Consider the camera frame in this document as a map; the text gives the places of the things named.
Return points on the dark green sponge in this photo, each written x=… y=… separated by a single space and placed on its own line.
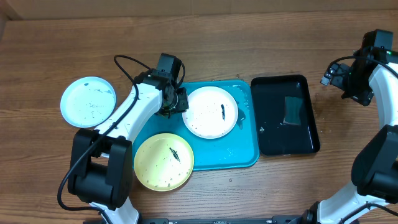
x=292 y=107

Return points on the yellow plate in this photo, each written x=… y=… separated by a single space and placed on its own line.
x=164 y=162

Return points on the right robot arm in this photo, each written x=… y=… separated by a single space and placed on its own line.
x=373 y=181

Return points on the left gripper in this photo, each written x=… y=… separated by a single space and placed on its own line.
x=182 y=105

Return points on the white plate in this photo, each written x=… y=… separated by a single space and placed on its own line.
x=212 y=112

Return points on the light blue plate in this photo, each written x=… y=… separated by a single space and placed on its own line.
x=88 y=102

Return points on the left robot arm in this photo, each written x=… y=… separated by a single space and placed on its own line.
x=100 y=171

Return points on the black plastic tray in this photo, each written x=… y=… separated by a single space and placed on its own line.
x=274 y=137

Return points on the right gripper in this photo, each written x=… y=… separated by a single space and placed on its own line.
x=364 y=96

